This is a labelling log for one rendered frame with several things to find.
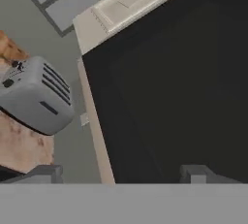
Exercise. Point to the beige cupboard door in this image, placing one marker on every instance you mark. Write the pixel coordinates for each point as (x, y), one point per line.
(135, 5)

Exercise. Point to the black appliance front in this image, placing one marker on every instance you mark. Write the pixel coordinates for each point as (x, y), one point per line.
(174, 85)

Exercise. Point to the beige wall socket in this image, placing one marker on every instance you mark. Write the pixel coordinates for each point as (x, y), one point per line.
(84, 119)

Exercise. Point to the grey toaster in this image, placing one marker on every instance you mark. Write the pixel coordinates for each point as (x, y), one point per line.
(35, 100)

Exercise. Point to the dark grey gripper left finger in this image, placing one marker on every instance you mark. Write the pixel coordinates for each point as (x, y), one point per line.
(48, 173)

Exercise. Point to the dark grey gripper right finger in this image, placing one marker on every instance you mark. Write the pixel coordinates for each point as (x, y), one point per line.
(197, 173)

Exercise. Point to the beige cabinet side panel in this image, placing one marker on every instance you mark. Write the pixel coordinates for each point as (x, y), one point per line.
(97, 131)

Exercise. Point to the orange brown food item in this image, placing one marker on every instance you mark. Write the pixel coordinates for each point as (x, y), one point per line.
(9, 49)

